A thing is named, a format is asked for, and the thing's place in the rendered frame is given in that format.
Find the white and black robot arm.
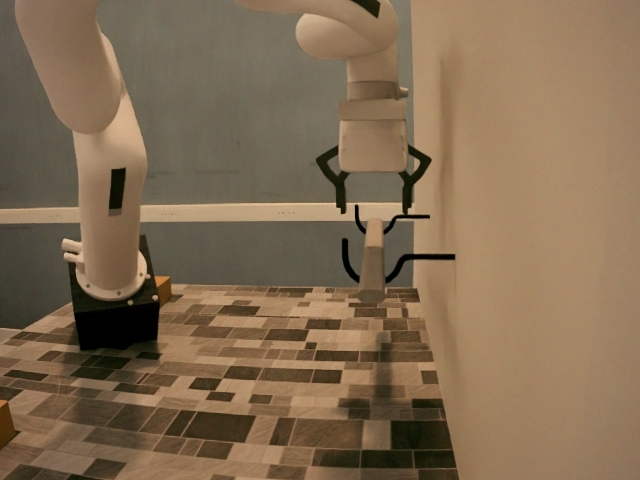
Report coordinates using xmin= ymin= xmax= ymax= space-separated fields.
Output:
xmin=15 ymin=0 xmax=408 ymax=301

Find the beige wall panel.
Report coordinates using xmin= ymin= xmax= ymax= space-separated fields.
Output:
xmin=411 ymin=0 xmax=640 ymax=480

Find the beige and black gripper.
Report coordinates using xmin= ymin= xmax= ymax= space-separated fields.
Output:
xmin=316 ymin=120 xmax=432 ymax=215

